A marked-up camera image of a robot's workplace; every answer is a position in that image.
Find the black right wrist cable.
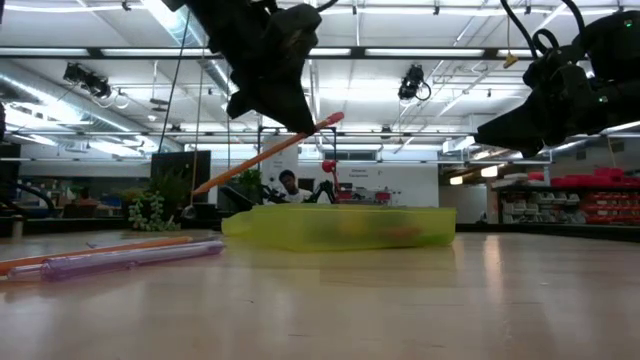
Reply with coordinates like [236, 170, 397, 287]
[499, 0, 586, 61]

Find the person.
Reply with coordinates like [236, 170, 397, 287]
[276, 168, 315, 205]

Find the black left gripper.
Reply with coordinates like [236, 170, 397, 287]
[187, 0, 320, 136]

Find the spiky green potted plant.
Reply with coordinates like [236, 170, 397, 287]
[148, 167, 201, 226]

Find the silver ventilation duct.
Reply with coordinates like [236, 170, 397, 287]
[142, 0, 241, 96]

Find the black hanging cable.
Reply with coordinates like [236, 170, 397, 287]
[157, 9, 192, 154]

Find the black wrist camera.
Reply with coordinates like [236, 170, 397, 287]
[269, 3, 324, 69]
[522, 47, 569, 89]

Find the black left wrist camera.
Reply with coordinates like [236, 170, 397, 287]
[269, 3, 324, 69]

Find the orange pencil with eraser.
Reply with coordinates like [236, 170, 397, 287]
[0, 235, 194, 277]
[192, 111, 346, 197]

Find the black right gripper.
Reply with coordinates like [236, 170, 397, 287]
[474, 64, 609, 157]

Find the black overhead camera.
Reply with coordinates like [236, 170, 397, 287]
[398, 63, 432, 102]

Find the yellow-green translucent tray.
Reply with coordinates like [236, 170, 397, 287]
[221, 203, 457, 253]

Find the purple translucent pen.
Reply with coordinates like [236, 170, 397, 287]
[7, 240, 226, 282]

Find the yellow green crayon box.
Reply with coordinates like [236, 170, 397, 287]
[299, 213, 431, 247]

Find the black ceiling-mounted device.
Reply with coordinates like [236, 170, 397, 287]
[62, 62, 114, 100]

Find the pale green trailing succulent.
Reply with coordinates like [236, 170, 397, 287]
[127, 192, 182, 233]

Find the shelf with red bins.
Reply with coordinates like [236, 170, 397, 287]
[492, 167, 640, 226]

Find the white pillar sign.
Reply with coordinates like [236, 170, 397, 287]
[260, 144, 300, 201]

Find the black panel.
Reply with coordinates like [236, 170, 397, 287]
[150, 150, 212, 206]

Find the black overhead beam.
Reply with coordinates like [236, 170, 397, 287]
[0, 46, 534, 61]

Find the red and white machine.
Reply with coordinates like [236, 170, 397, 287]
[337, 182, 394, 205]

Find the green background plant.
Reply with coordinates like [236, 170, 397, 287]
[234, 168, 265, 201]

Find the yellow hanging rope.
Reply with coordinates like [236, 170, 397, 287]
[191, 47, 206, 206]

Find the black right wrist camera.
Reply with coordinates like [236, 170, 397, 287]
[522, 47, 569, 89]

